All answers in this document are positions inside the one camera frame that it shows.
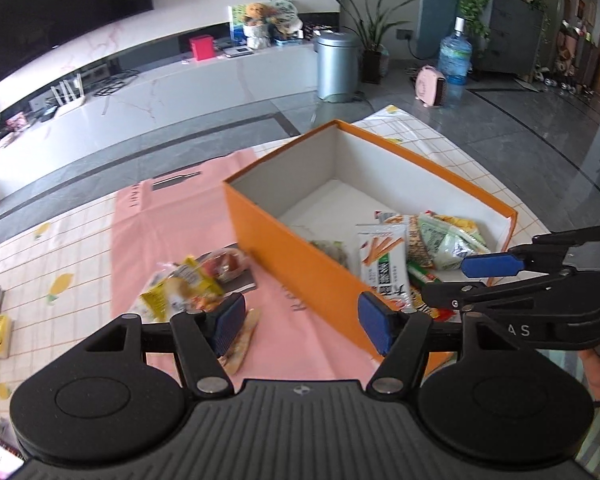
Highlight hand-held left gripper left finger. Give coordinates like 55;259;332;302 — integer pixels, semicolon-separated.
82;291;247;397

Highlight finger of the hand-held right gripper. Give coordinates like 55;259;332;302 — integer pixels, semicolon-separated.
461;225;600;281
422;267;581;311

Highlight round painted fan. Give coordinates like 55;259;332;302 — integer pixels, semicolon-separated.
269;0;301;28

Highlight brown teddy bear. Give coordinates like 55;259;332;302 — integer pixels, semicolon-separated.
242;2;273;50

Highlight yellow packet black white label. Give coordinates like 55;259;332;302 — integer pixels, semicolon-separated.
139;255;226;322

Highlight white router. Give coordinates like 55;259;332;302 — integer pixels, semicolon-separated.
50;74;88;111

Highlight yellow red nut packet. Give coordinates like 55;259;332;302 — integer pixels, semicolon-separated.
402;215;433;268

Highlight black television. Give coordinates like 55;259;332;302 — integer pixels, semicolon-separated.
0;0;155;93

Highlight silver trash can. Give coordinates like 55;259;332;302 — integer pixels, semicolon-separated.
312;30;361;103

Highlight orange cardboard box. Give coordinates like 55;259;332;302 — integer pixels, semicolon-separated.
222;119;520;376

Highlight magenta cube box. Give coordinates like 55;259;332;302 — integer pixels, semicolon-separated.
189;35;216;62

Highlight blue water jug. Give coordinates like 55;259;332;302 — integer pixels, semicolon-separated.
438;16;473;101

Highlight long leaf potted plant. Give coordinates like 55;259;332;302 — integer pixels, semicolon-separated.
327;0;418;86

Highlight black cables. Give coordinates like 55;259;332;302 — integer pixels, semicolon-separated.
94;71;140;97

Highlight white television cabinet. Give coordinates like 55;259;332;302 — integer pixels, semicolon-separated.
0;40;326;181

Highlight white carrot stick packet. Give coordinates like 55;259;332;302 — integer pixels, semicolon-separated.
355;222;413;311

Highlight green white snack packet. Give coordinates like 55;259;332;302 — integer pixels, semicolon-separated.
417;212;491;271

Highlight clear tub red dates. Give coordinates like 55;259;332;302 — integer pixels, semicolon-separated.
200;247;251;283

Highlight green picture card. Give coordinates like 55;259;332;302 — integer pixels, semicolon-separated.
228;5;248;41

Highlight checked lemon print tablecloth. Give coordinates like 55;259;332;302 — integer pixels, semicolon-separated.
0;104;596;426

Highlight grey green snack packet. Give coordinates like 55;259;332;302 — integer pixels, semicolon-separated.
310;240;351;271

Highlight pink fan heater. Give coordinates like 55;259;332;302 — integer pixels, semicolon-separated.
414;64;452;110

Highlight dark grey cabinet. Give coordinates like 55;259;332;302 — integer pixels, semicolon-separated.
480;0;548;76

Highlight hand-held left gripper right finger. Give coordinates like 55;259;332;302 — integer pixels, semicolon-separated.
357;291;523;397

